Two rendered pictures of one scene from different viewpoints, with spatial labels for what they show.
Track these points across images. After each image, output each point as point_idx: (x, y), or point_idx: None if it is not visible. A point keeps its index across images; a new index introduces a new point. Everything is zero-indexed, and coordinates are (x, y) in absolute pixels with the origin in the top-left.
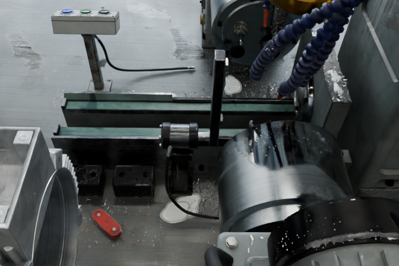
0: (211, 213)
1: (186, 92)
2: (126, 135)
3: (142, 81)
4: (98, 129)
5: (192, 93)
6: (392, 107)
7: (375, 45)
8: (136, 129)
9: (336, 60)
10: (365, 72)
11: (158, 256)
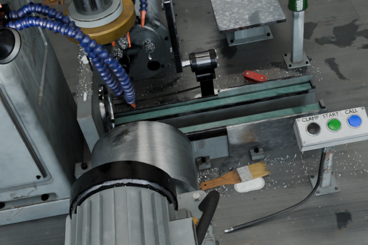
0: (184, 99)
1: (226, 196)
2: (254, 92)
3: (281, 202)
4: (279, 92)
5: (219, 196)
6: (52, 50)
7: (45, 77)
8: (248, 98)
9: (79, 71)
10: (54, 95)
11: (214, 71)
